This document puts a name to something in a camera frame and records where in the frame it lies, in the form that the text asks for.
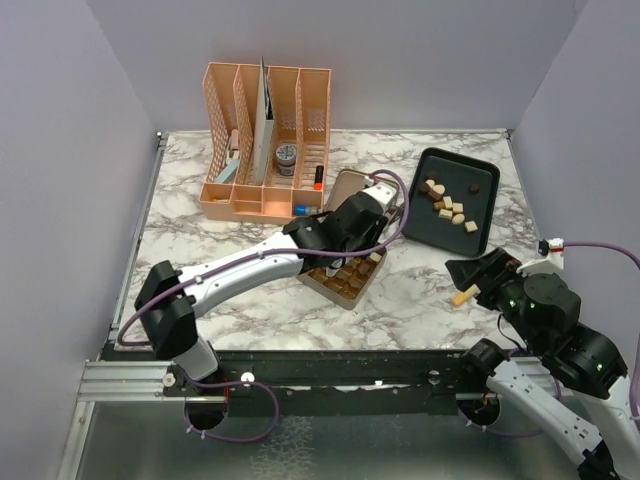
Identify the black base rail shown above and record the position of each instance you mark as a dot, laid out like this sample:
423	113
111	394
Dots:
303	383

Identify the blue grey small bottle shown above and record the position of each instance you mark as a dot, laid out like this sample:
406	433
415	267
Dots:
302	210

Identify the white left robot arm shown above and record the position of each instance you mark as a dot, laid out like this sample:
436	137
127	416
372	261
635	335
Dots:
171	300

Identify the white upright booklet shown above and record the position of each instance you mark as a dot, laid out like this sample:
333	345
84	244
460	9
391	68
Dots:
264	125

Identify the black orange marker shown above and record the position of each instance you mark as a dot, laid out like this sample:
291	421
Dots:
318	177

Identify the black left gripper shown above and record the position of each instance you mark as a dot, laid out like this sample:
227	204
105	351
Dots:
375	232

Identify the cream chocolate right piece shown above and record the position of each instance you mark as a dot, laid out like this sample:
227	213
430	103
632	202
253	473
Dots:
471	226

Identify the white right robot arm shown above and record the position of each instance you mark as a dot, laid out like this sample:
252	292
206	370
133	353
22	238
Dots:
545	313

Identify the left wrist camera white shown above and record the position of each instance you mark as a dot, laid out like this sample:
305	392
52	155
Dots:
383	192

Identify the pink stapler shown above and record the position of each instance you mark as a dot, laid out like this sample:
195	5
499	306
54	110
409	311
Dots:
233	148

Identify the tan stick on table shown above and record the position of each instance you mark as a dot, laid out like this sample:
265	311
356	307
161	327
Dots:
464	296

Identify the small round patterned jar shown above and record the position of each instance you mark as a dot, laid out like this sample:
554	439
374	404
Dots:
286	159

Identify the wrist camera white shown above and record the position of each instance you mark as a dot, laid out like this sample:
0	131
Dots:
383	192
549	261

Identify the peach plastic desk organizer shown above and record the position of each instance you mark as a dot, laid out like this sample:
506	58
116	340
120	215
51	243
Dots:
301	100

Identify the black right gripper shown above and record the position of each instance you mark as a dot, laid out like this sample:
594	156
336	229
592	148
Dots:
499	266

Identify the cream round chocolate piece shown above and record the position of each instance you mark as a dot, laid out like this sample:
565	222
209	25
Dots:
438	190

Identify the black plastic tray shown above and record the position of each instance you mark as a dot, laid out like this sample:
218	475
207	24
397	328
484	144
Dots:
431	220

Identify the rose gold tin lid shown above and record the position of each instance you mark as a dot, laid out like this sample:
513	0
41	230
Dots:
349	182

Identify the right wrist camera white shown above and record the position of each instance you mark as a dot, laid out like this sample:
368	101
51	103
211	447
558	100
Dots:
549	261

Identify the gold chocolate tin box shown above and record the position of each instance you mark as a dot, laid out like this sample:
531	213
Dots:
349	284

